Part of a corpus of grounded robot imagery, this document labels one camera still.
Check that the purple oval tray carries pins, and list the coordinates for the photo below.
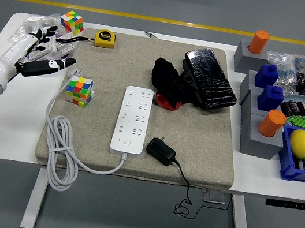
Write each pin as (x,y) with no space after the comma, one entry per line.
(69,55)

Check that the blue block with knob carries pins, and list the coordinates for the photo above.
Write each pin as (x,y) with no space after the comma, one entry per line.
(269,99)
(265,77)

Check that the metal bracket under table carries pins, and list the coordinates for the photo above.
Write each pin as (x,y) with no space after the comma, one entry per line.
(214,197)

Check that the white wall socket panel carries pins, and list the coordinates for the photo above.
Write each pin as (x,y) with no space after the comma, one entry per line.
(40,55)
(63,49)

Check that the grey block with round hole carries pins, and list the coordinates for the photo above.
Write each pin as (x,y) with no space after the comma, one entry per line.
(258,146)
(246,59)

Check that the grey block with square hole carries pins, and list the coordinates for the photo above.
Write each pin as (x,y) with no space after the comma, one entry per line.
(248,106)
(248,83)

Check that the orange cylinder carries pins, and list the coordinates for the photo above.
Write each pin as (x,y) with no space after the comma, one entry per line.
(271,123)
(258,42)

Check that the small rubik's cube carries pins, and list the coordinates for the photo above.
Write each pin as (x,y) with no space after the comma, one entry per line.
(72,21)

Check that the large twisted rubik's cube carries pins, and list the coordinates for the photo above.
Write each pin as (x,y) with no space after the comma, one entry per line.
(79,90)

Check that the clear plastic bags pile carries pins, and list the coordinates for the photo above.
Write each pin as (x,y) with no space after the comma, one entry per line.
(34,22)

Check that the black glossy rectangular case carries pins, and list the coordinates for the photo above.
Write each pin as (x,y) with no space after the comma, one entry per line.
(210,76)

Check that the small dark pen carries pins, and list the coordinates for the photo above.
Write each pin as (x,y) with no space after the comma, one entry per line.
(151,34)

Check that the yellow lemon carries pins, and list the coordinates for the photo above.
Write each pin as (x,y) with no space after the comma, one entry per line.
(301,143)

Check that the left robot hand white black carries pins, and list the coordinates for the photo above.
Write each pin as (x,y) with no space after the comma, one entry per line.
(14,50)

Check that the green battery pile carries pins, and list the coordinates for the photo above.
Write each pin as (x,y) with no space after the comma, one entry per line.
(303,121)

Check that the black table control panel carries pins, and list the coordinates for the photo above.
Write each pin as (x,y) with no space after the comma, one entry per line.
(288,204)

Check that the black and red fabric bundle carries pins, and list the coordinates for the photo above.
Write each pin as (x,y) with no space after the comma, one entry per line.
(167,75)

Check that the grey-brown fabric mat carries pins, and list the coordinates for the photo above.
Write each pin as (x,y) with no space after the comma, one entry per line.
(197,127)

